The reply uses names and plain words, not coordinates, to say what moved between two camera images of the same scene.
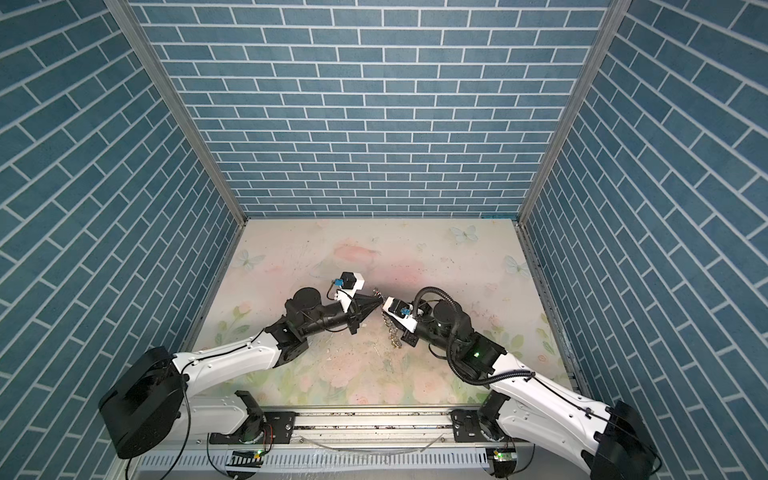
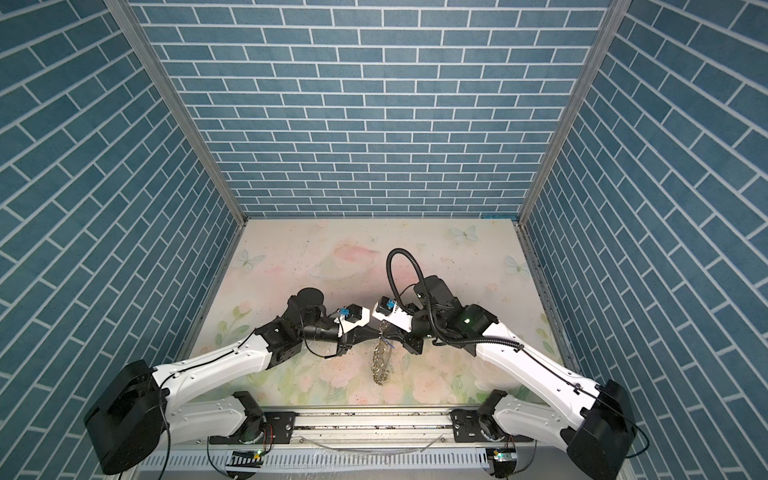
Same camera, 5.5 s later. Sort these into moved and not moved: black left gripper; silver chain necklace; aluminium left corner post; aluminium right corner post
Moved: black left gripper; silver chain necklace
Not moved: aluminium left corner post; aluminium right corner post
